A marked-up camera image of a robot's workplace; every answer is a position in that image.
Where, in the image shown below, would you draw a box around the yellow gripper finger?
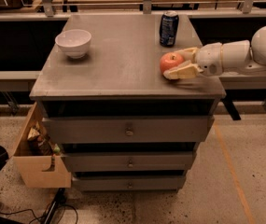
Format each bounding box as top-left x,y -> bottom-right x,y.
163,60 -> 203,80
177,47 -> 200,63

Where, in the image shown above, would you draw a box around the blue soda can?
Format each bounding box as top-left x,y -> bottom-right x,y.
160,10 -> 179,47

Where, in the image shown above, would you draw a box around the wooden side box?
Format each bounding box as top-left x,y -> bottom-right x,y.
12,104 -> 71,188

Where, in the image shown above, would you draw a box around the bottom grey drawer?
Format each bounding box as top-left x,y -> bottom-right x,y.
72,175 -> 186,191

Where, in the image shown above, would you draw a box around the middle grey drawer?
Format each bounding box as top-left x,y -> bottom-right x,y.
62,152 -> 194,173

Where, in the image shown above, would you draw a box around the black floor cables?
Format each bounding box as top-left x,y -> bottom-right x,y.
0,189 -> 79,224

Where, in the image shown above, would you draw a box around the red apple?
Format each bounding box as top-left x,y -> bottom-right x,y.
160,52 -> 185,74

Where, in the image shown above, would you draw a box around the top grey drawer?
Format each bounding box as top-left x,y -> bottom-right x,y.
43,116 -> 214,144

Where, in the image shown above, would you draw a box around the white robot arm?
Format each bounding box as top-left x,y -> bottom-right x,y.
161,26 -> 266,80

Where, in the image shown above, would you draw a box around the grey drawer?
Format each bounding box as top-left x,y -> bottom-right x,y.
72,175 -> 186,191
62,152 -> 194,173
43,116 -> 214,144

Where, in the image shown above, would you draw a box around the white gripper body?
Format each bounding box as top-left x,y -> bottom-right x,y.
195,42 -> 223,77

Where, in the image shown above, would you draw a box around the white ceramic bowl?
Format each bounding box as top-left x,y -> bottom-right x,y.
55,29 -> 91,59

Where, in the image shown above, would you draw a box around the snack bags in box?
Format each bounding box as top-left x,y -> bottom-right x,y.
27,121 -> 61,172

